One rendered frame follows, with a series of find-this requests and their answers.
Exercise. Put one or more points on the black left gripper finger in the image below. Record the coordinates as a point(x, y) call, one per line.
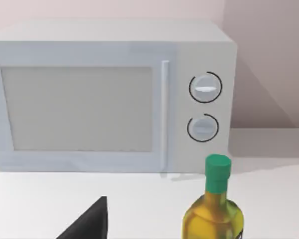
point(94, 221)

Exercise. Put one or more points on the microwave oven door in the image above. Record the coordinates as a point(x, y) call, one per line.
point(77, 109)

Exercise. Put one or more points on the yellow bottle with green cap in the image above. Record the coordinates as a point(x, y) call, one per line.
point(214, 211)

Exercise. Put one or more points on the small microwave knob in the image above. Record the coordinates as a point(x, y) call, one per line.
point(202, 127)

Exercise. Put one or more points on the large microwave knob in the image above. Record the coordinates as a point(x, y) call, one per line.
point(205, 86)

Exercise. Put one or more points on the pale microwave oven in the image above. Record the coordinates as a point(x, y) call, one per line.
point(201, 49)

